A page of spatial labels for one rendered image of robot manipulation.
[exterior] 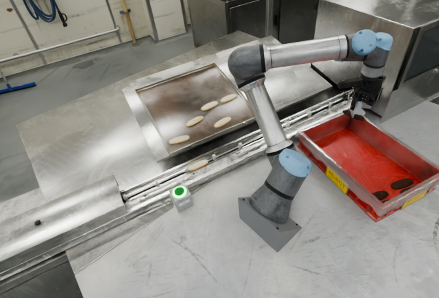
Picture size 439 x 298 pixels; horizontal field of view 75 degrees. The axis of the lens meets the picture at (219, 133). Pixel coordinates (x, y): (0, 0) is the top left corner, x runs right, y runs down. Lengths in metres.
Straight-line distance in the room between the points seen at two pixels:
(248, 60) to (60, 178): 1.05
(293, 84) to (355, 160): 0.56
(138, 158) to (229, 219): 0.57
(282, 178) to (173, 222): 0.47
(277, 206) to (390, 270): 0.40
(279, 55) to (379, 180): 0.68
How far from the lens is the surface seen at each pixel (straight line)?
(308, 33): 3.75
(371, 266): 1.14
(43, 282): 1.43
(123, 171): 1.44
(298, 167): 1.00
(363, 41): 1.04
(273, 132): 1.12
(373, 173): 1.38
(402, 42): 1.45
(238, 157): 1.30
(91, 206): 1.23
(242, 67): 1.01
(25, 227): 1.32
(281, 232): 0.99
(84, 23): 4.75
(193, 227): 1.16
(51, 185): 1.56
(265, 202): 1.02
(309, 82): 1.73
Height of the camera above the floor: 1.80
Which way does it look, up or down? 41 degrees down
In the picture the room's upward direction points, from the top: 7 degrees counter-clockwise
